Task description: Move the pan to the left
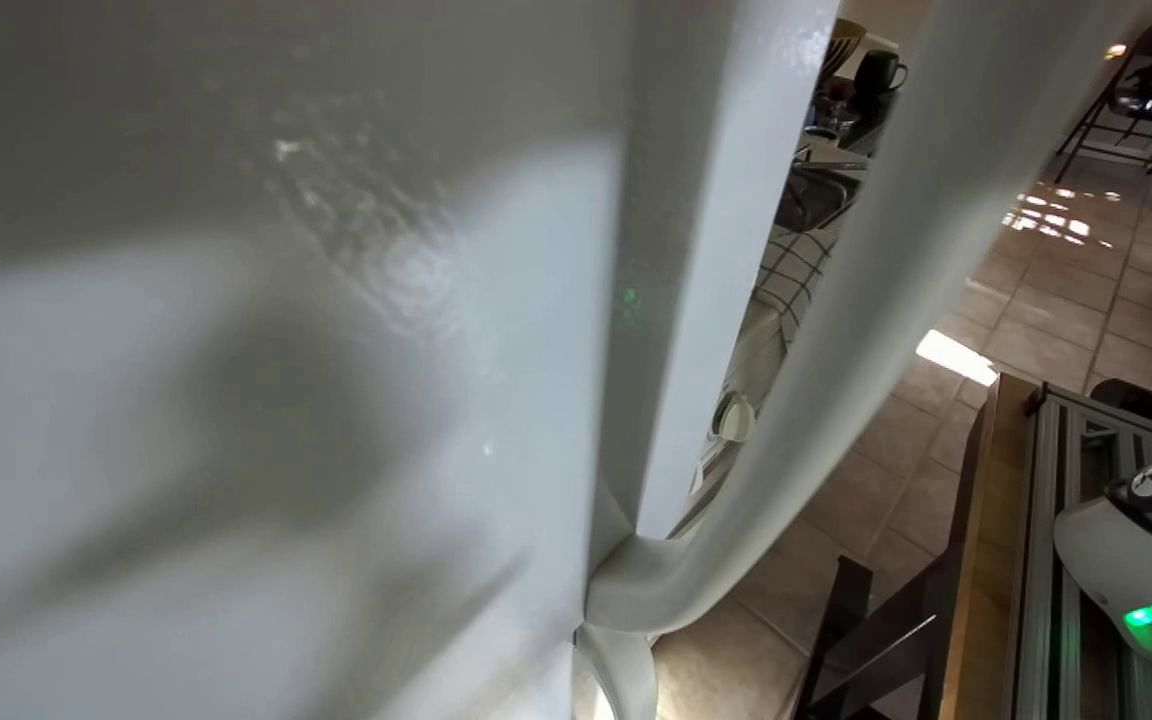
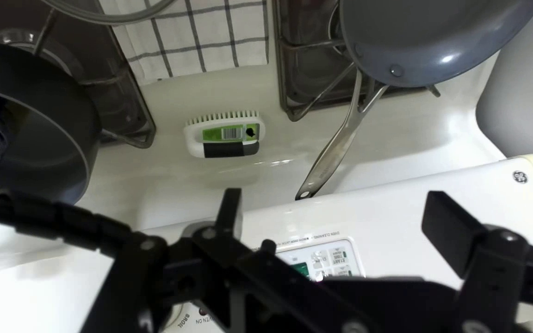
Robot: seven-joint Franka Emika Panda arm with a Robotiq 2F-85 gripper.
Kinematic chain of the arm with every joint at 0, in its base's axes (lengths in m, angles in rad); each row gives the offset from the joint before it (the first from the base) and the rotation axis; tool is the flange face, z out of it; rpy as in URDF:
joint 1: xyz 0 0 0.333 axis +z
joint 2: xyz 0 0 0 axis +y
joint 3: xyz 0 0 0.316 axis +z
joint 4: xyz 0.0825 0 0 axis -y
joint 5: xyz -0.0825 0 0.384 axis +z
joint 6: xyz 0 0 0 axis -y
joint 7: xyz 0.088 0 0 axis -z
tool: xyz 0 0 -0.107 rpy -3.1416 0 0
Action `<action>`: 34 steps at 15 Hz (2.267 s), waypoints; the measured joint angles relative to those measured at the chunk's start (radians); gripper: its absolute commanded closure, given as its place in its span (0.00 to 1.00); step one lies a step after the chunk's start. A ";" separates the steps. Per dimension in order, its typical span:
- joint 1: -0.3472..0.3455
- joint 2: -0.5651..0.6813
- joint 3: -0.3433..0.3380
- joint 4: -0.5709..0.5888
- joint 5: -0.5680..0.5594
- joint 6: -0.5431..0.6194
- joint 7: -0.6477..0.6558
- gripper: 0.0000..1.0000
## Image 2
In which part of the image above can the white checked dish towel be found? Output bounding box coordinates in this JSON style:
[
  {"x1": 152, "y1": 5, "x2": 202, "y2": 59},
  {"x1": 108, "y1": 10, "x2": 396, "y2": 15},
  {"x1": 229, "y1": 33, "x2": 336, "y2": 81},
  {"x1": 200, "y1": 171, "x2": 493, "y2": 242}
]
[{"x1": 98, "y1": 0, "x2": 270, "y2": 86}]

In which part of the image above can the dark grey pot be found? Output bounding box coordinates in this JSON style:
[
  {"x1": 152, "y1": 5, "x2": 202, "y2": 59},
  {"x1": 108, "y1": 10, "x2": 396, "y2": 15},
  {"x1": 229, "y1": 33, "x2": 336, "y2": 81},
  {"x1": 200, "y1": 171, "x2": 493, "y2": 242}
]
[{"x1": 0, "y1": 42, "x2": 101, "y2": 205}]

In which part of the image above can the white scrub brush green label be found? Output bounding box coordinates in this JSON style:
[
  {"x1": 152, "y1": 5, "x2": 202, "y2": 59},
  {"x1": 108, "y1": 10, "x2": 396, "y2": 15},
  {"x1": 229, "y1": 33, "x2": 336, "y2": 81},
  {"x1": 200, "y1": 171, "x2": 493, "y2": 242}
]
[{"x1": 183, "y1": 110, "x2": 266, "y2": 159}]

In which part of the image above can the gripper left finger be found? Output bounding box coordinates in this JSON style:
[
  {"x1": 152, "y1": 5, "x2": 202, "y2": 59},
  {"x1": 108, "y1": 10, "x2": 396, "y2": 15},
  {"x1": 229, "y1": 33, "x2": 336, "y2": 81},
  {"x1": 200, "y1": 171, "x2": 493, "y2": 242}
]
[{"x1": 79, "y1": 187, "x2": 370, "y2": 333}]

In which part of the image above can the grey round lid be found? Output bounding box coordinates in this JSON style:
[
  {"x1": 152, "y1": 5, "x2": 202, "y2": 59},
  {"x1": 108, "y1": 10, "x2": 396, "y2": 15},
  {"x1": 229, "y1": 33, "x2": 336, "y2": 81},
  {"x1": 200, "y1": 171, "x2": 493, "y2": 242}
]
[{"x1": 40, "y1": 0, "x2": 177, "y2": 25}]

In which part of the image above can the grey pan with steel handle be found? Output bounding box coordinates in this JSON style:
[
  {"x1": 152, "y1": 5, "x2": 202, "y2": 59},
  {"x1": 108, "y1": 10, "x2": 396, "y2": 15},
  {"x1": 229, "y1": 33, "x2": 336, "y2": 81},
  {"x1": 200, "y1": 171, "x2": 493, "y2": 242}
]
[{"x1": 294, "y1": 0, "x2": 533, "y2": 201}]

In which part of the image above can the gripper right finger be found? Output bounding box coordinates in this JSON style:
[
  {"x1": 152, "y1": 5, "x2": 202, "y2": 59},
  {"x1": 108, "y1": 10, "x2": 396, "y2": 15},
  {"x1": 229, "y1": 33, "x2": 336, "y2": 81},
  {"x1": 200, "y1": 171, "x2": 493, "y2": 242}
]
[{"x1": 421, "y1": 191, "x2": 533, "y2": 333}]

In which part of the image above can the stove burner with grate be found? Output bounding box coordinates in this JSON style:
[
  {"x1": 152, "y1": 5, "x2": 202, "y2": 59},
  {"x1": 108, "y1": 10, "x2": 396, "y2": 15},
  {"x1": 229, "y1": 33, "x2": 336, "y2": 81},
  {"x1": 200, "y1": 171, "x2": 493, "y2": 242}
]
[
  {"x1": 0, "y1": 0, "x2": 157, "y2": 149},
  {"x1": 273, "y1": 0, "x2": 441, "y2": 122}
]

